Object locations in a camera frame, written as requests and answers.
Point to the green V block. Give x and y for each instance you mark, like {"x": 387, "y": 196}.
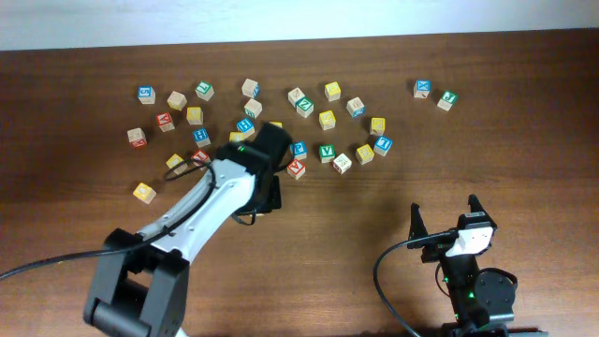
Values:
{"x": 326, "y": 153}

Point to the yellow G block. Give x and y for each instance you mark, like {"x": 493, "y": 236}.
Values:
{"x": 194, "y": 115}

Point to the white picture block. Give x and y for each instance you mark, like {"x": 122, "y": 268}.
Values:
{"x": 342, "y": 163}

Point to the yellow O block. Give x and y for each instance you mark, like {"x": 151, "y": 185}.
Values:
{"x": 176, "y": 164}

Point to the yellow block top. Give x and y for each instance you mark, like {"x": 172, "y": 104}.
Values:
{"x": 333, "y": 91}

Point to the yellow block right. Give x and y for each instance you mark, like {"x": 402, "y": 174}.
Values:
{"x": 378, "y": 126}

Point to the green Z block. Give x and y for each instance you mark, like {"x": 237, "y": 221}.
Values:
{"x": 305, "y": 107}

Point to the plain wood block top centre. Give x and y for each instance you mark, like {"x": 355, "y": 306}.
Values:
{"x": 294, "y": 96}

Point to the blue H block centre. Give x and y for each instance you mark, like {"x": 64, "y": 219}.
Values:
{"x": 246, "y": 127}

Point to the blue h block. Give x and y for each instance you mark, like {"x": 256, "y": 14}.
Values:
{"x": 201, "y": 137}
{"x": 246, "y": 127}

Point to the blue X block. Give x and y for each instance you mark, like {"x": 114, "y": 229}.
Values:
{"x": 422, "y": 88}

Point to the blue H block left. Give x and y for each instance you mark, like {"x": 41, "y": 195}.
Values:
{"x": 201, "y": 137}

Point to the yellow O block lowest left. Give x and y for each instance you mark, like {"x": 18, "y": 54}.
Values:
{"x": 144, "y": 193}

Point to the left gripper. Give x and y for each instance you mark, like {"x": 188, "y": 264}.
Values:
{"x": 274, "y": 201}

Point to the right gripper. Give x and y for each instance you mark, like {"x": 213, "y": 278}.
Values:
{"x": 434, "y": 250}

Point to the red V block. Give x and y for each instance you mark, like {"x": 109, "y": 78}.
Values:
{"x": 296, "y": 169}

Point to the wood block blue D front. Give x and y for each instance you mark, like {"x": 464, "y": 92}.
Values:
{"x": 355, "y": 107}

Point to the blue P block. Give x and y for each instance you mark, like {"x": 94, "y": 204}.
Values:
{"x": 299, "y": 150}

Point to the green L block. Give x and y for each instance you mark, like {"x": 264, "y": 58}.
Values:
{"x": 204, "y": 90}

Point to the blue I block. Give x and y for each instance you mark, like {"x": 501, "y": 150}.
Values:
{"x": 382, "y": 145}

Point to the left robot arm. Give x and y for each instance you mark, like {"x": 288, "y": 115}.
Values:
{"x": 140, "y": 288}

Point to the green J block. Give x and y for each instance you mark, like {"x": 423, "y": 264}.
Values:
{"x": 447, "y": 100}

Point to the red I block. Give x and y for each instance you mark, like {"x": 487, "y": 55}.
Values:
{"x": 200, "y": 158}

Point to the blue block far left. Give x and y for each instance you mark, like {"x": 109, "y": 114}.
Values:
{"x": 146, "y": 95}

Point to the yellow block centre left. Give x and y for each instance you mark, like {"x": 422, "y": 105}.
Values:
{"x": 236, "y": 136}

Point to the red A block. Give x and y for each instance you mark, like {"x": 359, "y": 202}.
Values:
{"x": 165, "y": 122}

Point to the wood block green side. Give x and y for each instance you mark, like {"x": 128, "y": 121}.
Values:
{"x": 253, "y": 108}

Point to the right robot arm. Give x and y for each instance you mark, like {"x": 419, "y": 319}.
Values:
{"x": 482, "y": 299}

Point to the wood block blue D side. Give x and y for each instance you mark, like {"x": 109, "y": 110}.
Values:
{"x": 250, "y": 88}

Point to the yellow E block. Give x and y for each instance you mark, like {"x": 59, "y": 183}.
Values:
{"x": 364, "y": 154}

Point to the plain wood yellow-side block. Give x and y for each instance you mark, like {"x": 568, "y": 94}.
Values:
{"x": 177, "y": 100}

